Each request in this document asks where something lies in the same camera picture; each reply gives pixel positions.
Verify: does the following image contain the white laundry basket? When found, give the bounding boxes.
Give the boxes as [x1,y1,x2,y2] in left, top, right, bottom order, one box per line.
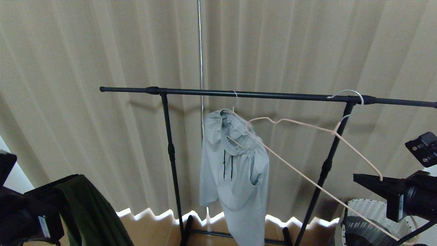
[340,199,422,246]

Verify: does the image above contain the black clothes rack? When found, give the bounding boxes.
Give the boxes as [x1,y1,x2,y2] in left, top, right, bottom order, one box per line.
[99,86,437,246]

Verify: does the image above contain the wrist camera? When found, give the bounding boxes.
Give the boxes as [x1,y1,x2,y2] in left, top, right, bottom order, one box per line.
[405,132,437,168]
[0,152,17,188]

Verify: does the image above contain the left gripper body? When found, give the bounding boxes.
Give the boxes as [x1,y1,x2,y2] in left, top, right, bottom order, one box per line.
[0,184,65,246]

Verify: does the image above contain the green long-sleeved shirt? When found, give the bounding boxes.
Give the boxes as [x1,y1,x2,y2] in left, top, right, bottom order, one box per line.
[55,174,134,246]

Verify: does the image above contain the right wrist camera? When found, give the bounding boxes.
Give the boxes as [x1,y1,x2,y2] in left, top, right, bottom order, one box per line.
[405,132,437,168]

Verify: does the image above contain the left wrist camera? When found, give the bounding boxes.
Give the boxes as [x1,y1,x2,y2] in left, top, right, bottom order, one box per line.
[0,152,17,188]

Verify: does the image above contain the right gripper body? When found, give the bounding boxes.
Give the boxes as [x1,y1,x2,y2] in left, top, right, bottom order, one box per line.
[387,170,437,223]

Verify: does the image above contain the pink clothes hanger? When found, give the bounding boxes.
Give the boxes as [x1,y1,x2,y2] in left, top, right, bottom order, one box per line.
[221,91,255,148]
[244,90,420,244]

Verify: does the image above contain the pale grey shorts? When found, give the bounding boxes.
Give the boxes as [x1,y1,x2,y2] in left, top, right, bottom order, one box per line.
[199,109,270,246]

